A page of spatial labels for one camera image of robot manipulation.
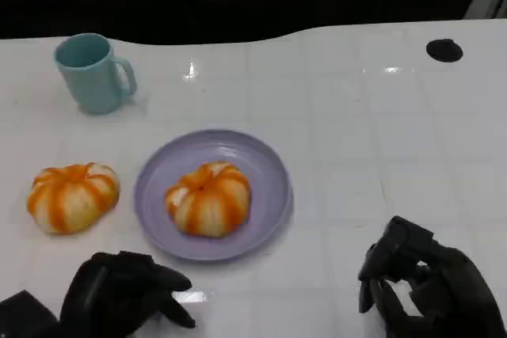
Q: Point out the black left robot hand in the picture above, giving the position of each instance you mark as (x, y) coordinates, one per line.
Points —
(115, 294)

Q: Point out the black round table grommet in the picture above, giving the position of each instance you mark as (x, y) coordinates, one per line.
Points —
(443, 50)

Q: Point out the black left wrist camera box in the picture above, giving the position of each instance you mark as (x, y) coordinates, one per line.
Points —
(25, 316)

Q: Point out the lilac plate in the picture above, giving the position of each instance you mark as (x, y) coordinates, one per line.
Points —
(269, 195)

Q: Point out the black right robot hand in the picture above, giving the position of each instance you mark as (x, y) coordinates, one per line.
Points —
(455, 286)

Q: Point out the pale green mug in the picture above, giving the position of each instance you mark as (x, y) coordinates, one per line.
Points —
(93, 80)

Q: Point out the orange white toy bread roll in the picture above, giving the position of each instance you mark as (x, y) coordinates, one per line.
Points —
(73, 199)
(210, 201)

